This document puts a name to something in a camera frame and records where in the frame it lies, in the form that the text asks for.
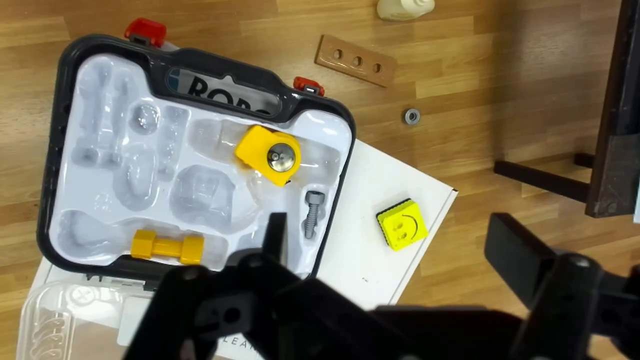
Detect grey toy screw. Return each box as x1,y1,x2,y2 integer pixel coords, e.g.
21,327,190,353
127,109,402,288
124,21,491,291
302,188,329,241

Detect black whiteboard easel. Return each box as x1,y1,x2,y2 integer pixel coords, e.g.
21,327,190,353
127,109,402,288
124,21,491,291
493,0,640,217

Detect small grey nut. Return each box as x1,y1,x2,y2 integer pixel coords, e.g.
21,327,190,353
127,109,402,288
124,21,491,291
400,106,424,128

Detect clear plastic case lid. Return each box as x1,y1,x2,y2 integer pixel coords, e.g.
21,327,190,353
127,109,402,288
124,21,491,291
16,272,269,360

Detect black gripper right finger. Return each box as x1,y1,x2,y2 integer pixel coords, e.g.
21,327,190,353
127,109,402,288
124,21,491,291
485,212,640,360

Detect black toy case white tray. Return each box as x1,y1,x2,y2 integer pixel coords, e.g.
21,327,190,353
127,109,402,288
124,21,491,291
37,31,359,282

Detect red case latch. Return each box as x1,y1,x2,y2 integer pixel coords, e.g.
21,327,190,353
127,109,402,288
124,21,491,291
122,16,169,47
293,73,326,97

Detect wooden strip three holes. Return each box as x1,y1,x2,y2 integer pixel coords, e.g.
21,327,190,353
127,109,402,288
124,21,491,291
315,31,398,89

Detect white cardboard box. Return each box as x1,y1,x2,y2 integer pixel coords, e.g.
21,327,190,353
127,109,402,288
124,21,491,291
13,135,461,360

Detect yellow toy block round knob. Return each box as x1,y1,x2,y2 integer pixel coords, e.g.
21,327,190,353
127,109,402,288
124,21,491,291
234,123,304,188

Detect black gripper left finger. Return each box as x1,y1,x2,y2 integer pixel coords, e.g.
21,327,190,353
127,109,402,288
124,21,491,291
122,212,376,360

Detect yellow toy bolt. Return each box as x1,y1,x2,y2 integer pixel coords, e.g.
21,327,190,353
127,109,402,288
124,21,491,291
129,228,206,263

